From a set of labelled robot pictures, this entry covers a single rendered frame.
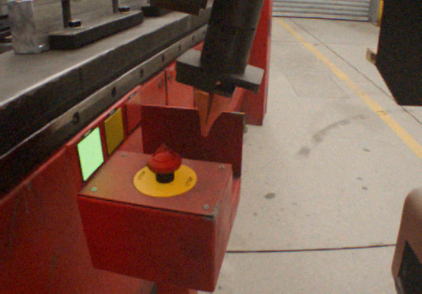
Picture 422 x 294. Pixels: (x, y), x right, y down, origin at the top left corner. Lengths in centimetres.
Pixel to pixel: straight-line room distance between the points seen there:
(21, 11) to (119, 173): 36
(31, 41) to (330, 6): 751
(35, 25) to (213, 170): 40
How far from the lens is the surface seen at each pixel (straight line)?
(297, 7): 780
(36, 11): 68
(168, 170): 40
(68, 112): 55
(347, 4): 809
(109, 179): 44
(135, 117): 54
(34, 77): 53
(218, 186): 41
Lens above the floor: 101
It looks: 26 degrees down
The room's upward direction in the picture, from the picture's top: straight up
